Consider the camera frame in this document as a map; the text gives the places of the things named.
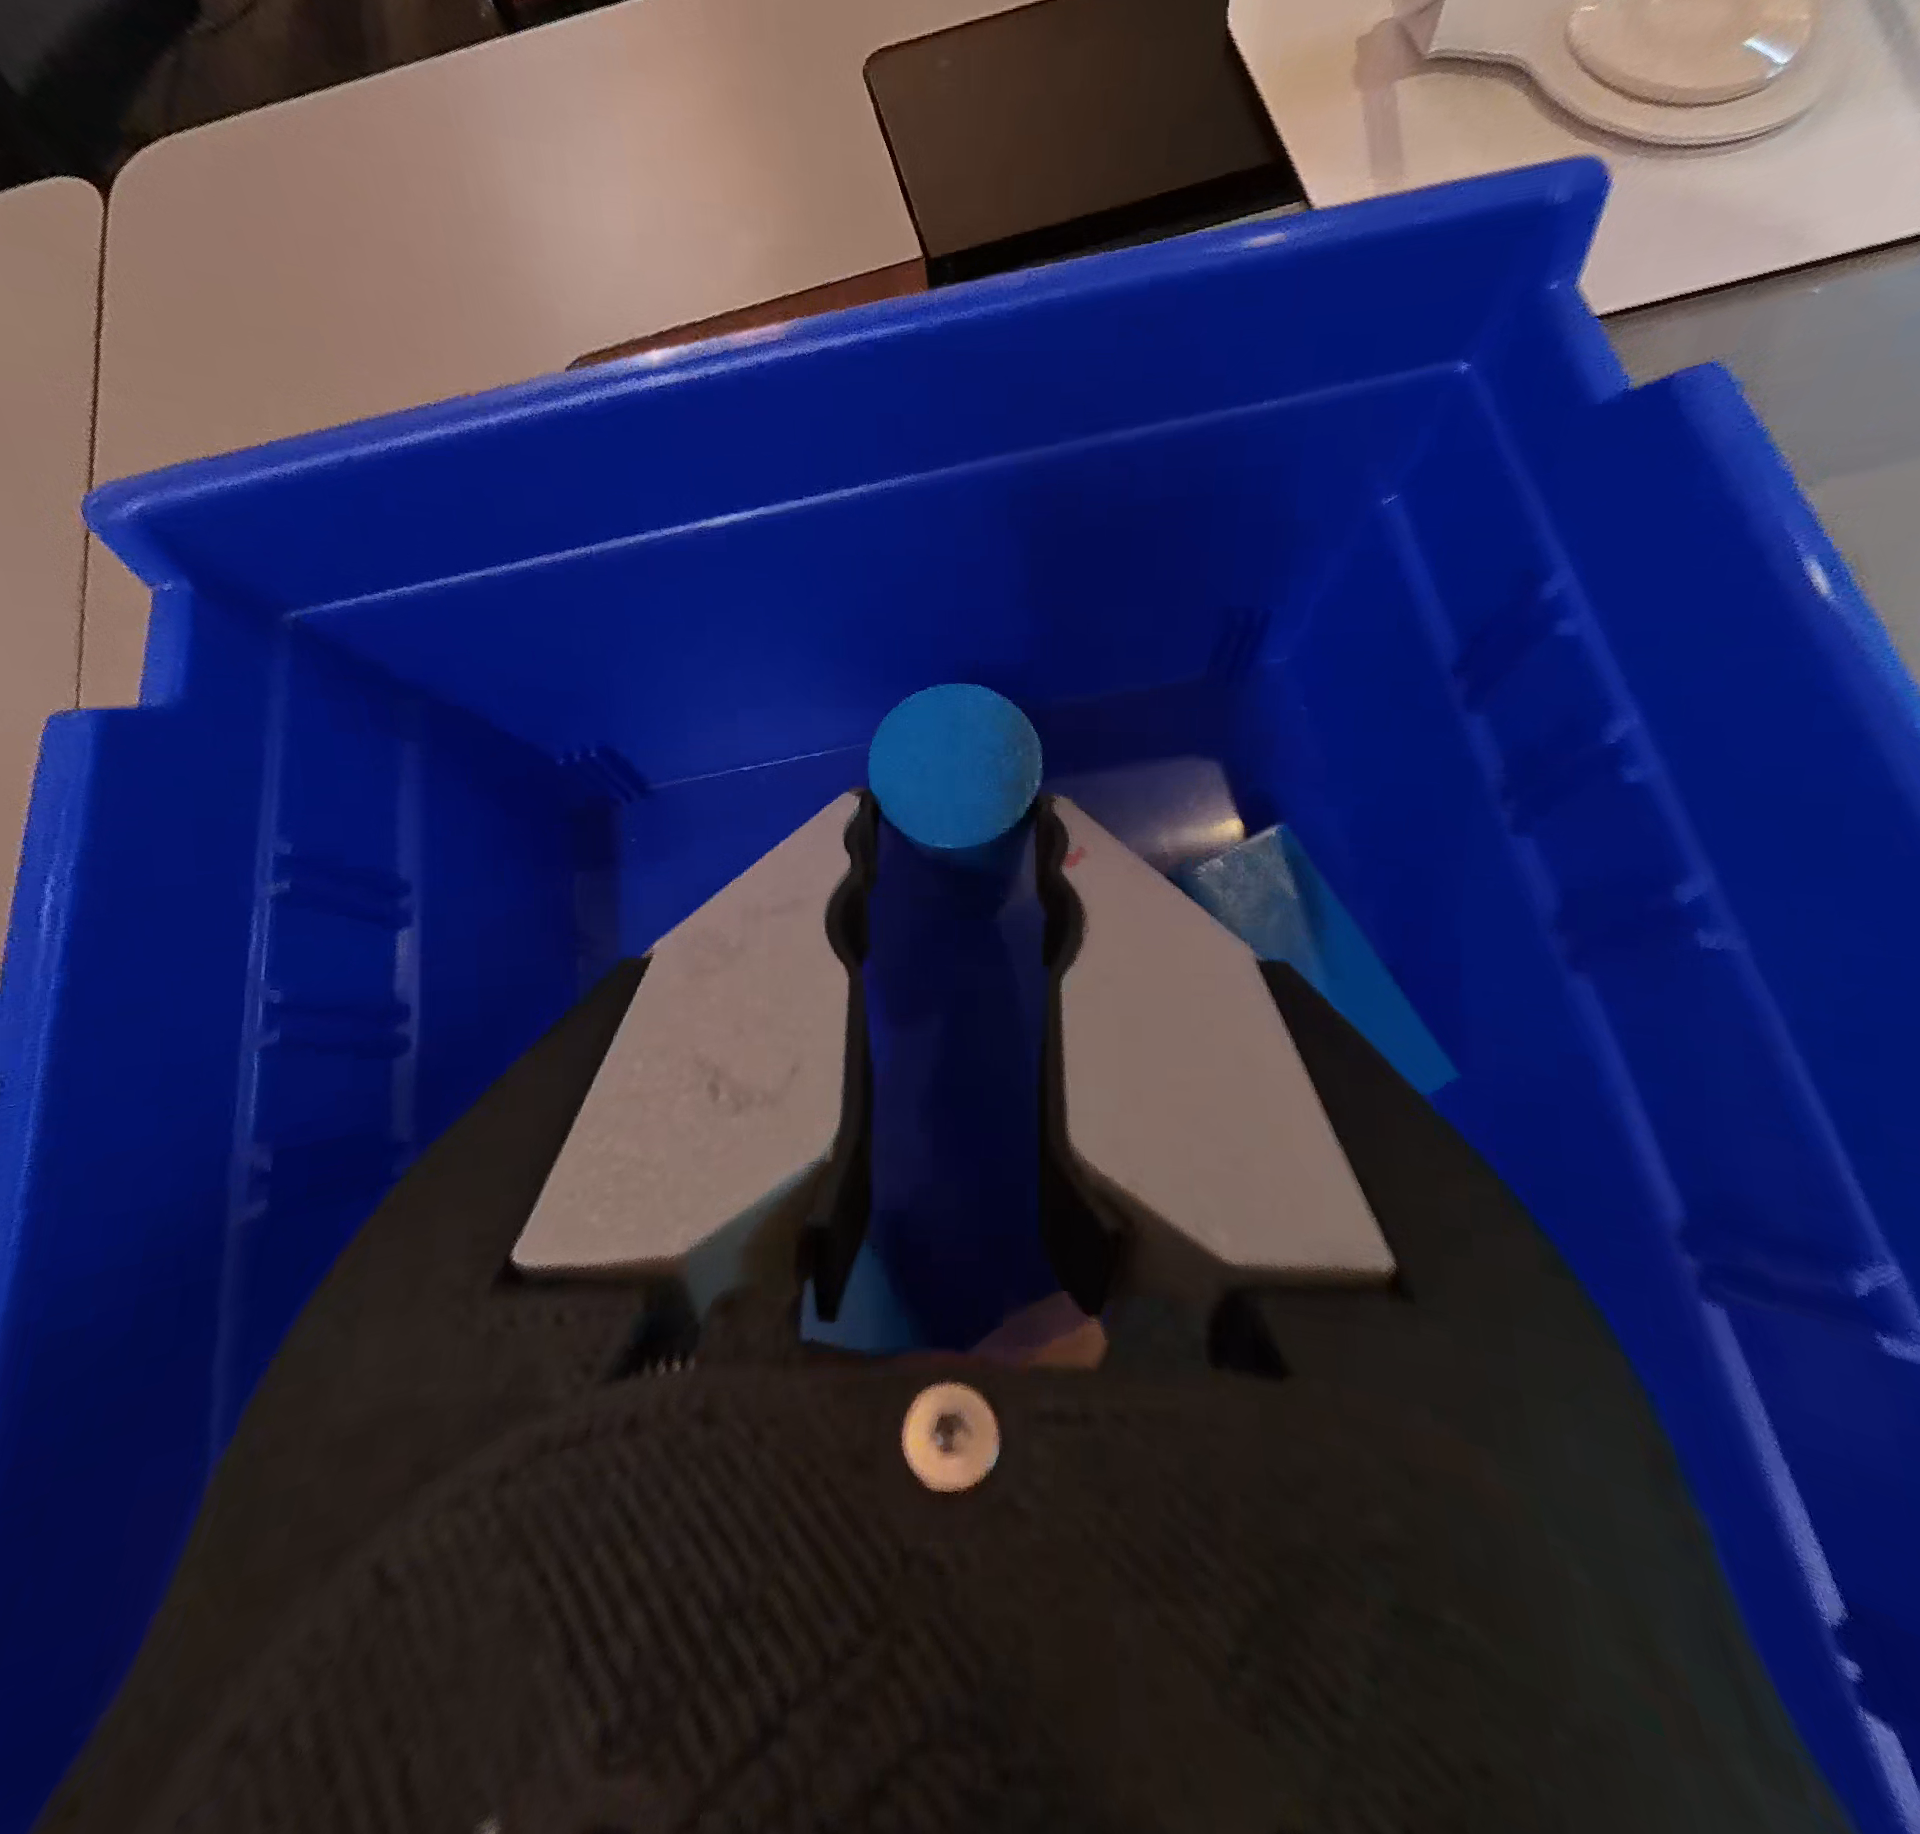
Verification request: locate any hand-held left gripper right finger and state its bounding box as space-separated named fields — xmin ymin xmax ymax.
xmin=1040 ymin=798 xmax=1398 ymax=1307

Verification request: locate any blue wooden cylinder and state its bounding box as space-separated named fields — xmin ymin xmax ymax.
xmin=862 ymin=682 xmax=1057 ymax=1328

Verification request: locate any table cable hatch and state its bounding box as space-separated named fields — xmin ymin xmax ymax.
xmin=865 ymin=0 xmax=1306 ymax=287

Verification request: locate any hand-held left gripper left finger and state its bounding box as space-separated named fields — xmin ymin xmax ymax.
xmin=509 ymin=790 xmax=877 ymax=1322

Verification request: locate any blue plastic bin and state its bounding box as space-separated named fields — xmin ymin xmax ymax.
xmin=0 ymin=157 xmax=1920 ymax=1834

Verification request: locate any black office chair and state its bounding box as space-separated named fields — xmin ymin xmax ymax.
xmin=0 ymin=0 xmax=203 ymax=189

